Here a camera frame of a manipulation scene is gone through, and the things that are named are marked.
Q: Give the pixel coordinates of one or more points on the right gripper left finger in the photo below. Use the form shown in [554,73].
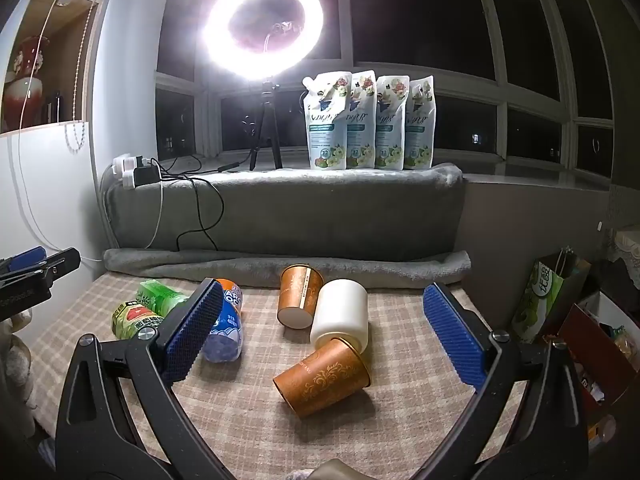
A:
[118,416]

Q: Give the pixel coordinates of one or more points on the black tripod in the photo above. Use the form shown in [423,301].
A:
[267,126]

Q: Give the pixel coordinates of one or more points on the far orange paper cup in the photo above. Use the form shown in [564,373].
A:
[299,290]

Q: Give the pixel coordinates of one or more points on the grapefruit green tea bottle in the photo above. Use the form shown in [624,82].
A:
[130,317]

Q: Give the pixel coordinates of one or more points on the green paper bag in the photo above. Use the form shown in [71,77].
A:
[554,284]

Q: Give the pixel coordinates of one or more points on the red white vase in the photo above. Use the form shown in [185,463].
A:
[23,95]

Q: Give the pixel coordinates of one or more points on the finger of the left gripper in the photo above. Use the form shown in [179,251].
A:
[26,279]

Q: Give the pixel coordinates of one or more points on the near orange paper cup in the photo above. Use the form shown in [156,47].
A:
[330,374]

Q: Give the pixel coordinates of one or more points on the black power adapter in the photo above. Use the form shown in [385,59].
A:
[146,171]

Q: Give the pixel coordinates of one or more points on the orange paper cup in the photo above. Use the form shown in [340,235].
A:
[299,290]
[330,374]

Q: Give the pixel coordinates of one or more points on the grey blanket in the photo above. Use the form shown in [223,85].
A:
[383,229]

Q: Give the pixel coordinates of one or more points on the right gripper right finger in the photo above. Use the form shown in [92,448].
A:
[525,419]

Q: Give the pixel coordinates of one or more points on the ring light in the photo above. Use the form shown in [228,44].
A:
[257,40]

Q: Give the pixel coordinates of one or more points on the detergent refill pouch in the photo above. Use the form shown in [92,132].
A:
[325,107]
[360,121]
[420,124]
[391,99]

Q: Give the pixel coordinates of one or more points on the red cardboard box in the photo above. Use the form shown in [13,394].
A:
[604,343]

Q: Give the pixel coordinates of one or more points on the wooden shelf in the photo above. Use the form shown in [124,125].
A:
[47,71]

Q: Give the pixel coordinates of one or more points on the blue orange drink bottle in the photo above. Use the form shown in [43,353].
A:
[225,340]

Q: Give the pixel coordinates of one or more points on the white power strip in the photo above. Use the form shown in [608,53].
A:
[128,170]

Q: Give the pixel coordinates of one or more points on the plaid beige table cloth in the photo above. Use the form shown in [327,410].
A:
[386,431]

